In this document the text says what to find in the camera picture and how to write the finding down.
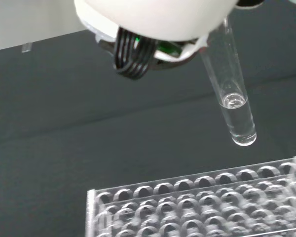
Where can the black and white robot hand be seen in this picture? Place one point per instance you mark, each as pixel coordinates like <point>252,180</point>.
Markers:
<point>148,17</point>

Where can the clear plastic test tube rack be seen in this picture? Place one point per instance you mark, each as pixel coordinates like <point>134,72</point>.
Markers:
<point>199,205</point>

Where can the black bench cloth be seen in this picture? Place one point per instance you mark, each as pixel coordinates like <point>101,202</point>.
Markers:
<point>88,123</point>

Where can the clear tape strip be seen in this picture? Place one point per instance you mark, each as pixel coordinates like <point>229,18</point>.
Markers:
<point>27,47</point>

